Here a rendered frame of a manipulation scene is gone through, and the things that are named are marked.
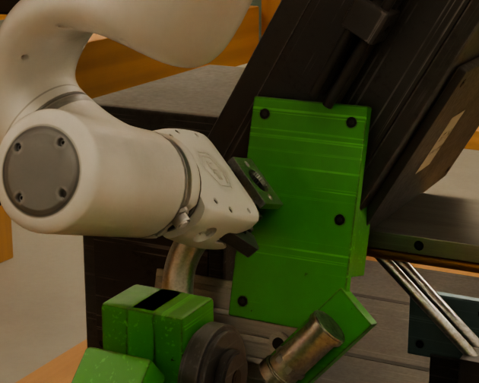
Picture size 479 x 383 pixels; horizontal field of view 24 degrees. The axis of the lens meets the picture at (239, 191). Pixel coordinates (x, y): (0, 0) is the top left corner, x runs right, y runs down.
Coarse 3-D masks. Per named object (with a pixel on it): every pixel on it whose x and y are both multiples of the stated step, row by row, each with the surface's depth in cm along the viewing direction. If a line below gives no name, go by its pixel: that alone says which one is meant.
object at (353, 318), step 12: (336, 300) 100; (348, 300) 100; (336, 312) 100; (348, 312) 100; (360, 312) 99; (348, 324) 100; (360, 324) 99; (372, 324) 99; (348, 336) 99; (360, 336) 99; (336, 348) 100; (348, 348) 100; (324, 360) 100; (336, 360) 101; (312, 372) 101
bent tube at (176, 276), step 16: (240, 160) 102; (240, 176) 100; (256, 176) 103; (256, 192) 100; (272, 192) 103; (272, 208) 102; (176, 256) 104; (192, 256) 104; (176, 272) 104; (192, 272) 104; (176, 288) 104; (192, 288) 105
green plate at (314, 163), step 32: (256, 96) 104; (256, 128) 104; (288, 128) 103; (320, 128) 101; (352, 128) 100; (256, 160) 104; (288, 160) 103; (320, 160) 101; (352, 160) 100; (288, 192) 103; (320, 192) 101; (352, 192) 100; (256, 224) 104; (288, 224) 103; (320, 224) 101; (352, 224) 100; (256, 256) 104; (288, 256) 103; (320, 256) 101; (352, 256) 100; (256, 288) 104; (288, 288) 102; (320, 288) 101; (256, 320) 104; (288, 320) 102
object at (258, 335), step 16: (160, 272) 111; (160, 288) 111; (208, 288) 108; (224, 288) 107; (224, 304) 108; (224, 320) 108; (240, 320) 107; (256, 336) 106; (272, 336) 105; (288, 336) 105; (256, 352) 106; (272, 352) 105; (256, 368) 106
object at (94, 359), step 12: (96, 348) 78; (84, 360) 78; (96, 360) 78; (108, 360) 77; (120, 360) 77; (132, 360) 77; (144, 360) 76; (84, 372) 77; (96, 372) 77; (108, 372) 77; (120, 372) 76; (132, 372) 76; (144, 372) 76; (156, 372) 77
